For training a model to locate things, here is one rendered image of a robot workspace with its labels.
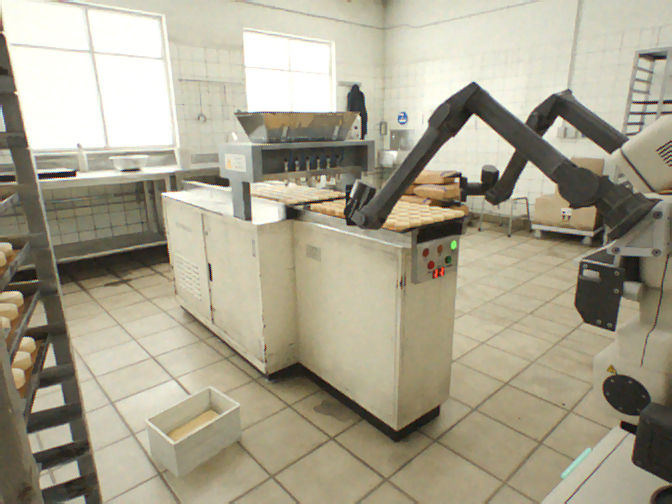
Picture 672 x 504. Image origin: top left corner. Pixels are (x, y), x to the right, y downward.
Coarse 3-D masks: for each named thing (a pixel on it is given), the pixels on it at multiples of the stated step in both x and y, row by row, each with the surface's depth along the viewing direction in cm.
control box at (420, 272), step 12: (432, 240) 161; (444, 240) 161; (456, 240) 165; (420, 252) 153; (432, 252) 157; (444, 252) 162; (456, 252) 167; (420, 264) 154; (444, 264) 164; (456, 264) 169; (420, 276) 156; (432, 276) 160
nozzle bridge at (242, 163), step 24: (240, 144) 191; (264, 144) 187; (288, 144) 193; (312, 144) 201; (336, 144) 210; (360, 144) 219; (240, 168) 193; (264, 168) 198; (288, 168) 205; (312, 168) 214; (336, 168) 218; (360, 168) 227; (240, 192) 197; (240, 216) 202
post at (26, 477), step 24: (0, 336) 44; (0, 360) 43; (0, 384) 44; (0, 408) 44; (0, 432) 45; (24, 432) 48; (0, 456) 46; (24, 456) 47; (0, 480) 46; (24, 480) 47
